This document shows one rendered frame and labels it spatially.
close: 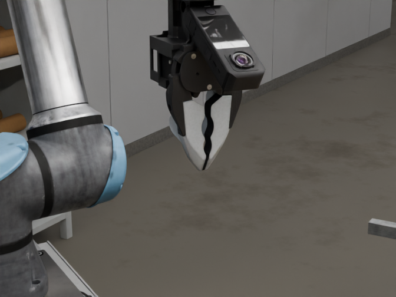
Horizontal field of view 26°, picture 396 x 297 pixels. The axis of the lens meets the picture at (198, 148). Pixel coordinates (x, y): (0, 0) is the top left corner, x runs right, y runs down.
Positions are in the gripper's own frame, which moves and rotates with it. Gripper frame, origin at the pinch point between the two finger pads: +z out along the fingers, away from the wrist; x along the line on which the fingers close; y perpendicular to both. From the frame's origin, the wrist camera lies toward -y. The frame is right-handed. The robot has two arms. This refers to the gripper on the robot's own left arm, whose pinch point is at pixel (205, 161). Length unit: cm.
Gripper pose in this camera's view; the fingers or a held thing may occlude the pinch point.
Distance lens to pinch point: 99.1
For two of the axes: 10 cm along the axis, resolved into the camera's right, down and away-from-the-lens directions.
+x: -8.8, 1.5, -4.5
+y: -4.7, -2.8, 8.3
